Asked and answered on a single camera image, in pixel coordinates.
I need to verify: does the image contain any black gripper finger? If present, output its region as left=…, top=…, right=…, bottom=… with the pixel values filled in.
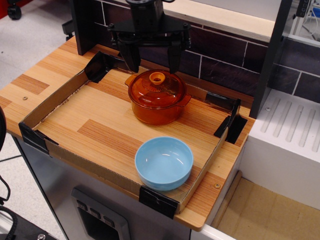
left=167, top=41, right=184, bottom=74
left=117, top=41, right=141, bottom=73

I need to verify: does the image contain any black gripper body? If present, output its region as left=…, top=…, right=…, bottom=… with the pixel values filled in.
left=107, top=2, right=191, bottom=49

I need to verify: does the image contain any orange glass pot lid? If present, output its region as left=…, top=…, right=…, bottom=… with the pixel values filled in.
left=125, top=69, right=187, bottom=109

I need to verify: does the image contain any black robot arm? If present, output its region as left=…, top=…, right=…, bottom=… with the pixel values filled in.
left=107, top=0, right=191, bottom=74

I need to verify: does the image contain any orange glass pot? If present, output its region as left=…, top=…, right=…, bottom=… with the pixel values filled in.
left=124, top=69, right=192, bottom=126

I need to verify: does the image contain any cardboard fence with black tape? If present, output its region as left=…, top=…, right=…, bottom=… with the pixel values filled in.
left=19, top=52, right=252, bottom=218

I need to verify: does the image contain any light wooden shelf board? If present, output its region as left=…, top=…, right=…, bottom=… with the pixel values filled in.
left=163, top=0, right=275, bottom=43

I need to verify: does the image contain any light blue bowl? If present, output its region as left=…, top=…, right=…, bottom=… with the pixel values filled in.
left=134, top=136, right=194, bottom=191

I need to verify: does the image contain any white toy sink drainboard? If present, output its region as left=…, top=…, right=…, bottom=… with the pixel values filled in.
left=239, top=90, right=320, bottom=209

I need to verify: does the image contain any grey oven control panel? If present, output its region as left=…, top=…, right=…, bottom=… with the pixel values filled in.
left=71, top=188, right=131, bottom=240

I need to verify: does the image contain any dark grey left shelf post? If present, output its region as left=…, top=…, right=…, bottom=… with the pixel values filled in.
left=70, top=0, right=97, bottom=56

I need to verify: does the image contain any dark grey shelf post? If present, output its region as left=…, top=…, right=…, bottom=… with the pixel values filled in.
left=70, top=0, right=97, bottom=56
left=249, top=0, right=293, bottom=119

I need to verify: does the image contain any dark grey right shelf post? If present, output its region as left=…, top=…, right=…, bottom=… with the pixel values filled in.
left=249, top=0, right=293, bottom=119

